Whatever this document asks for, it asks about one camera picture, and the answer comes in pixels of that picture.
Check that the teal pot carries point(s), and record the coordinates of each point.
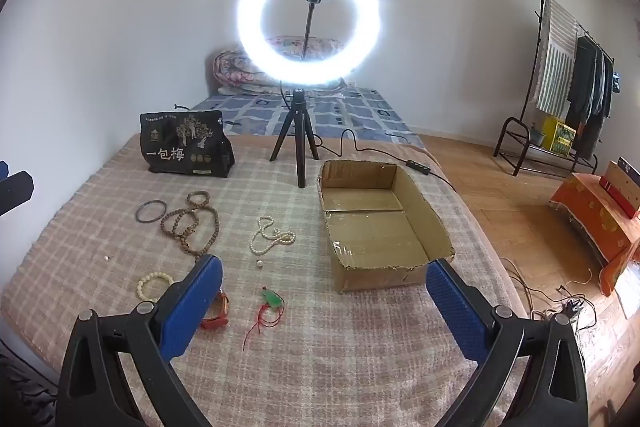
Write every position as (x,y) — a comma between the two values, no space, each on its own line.
(537,135)

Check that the striped towel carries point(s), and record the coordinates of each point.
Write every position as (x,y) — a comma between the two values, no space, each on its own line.
(555,57)

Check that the folded floral quilt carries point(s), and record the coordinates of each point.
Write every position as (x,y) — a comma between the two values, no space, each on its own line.
(235,72)

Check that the dark bangle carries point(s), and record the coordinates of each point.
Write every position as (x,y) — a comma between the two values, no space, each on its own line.
(137,212)

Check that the black printed snack bag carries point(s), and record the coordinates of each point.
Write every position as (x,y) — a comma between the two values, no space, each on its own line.
(180,142)

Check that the person's patterned clothing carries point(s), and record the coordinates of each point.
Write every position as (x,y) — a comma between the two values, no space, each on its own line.
(20,387)

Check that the cardboard box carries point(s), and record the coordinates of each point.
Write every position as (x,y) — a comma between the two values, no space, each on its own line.
(375,232)

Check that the dark hanging clothes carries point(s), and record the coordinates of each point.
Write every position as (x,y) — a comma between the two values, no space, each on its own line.
(587,87)

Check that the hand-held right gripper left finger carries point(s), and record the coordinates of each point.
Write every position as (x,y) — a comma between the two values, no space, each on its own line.
(192,307)

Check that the orange covered table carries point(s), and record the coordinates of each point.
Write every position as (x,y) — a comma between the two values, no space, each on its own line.
(590,217)

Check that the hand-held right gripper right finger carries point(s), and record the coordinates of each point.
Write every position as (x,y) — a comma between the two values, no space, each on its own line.
(457,314)

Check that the floral pillow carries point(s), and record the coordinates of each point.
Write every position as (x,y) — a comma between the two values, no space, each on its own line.
(290,44)

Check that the red and beige box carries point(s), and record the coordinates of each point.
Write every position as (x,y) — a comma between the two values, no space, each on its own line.
(620,192)

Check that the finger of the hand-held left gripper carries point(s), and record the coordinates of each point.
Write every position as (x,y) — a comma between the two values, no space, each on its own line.
(15,192)

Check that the pink plaid blanket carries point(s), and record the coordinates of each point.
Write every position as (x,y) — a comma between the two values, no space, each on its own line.
(300,357)

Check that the yellow box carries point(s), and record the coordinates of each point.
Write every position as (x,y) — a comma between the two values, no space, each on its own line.
(557,134)

